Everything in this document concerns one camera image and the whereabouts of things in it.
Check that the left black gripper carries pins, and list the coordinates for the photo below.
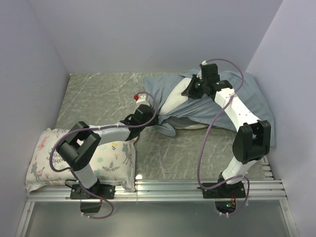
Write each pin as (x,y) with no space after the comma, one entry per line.
(152,114)

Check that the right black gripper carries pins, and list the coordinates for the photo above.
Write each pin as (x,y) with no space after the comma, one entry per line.
(190,91)

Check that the white pillow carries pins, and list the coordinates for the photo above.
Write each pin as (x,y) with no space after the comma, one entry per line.
(174,100)

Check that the striped blue grey pillowcase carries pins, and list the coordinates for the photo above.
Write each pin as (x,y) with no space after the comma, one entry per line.
(205,110)

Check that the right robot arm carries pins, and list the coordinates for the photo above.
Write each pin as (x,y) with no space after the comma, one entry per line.
(252,140)

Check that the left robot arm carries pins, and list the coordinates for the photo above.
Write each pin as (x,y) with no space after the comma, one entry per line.
(77,147)

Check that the floral patterned pillow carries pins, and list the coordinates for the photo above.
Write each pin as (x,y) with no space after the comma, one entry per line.
(107,164)

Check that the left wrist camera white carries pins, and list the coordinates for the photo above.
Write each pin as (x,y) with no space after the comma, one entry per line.
(141,99)

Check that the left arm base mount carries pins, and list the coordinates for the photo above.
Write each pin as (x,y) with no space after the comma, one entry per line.
(91,199)

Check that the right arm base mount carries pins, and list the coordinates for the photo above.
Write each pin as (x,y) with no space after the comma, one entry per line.
(229,199)

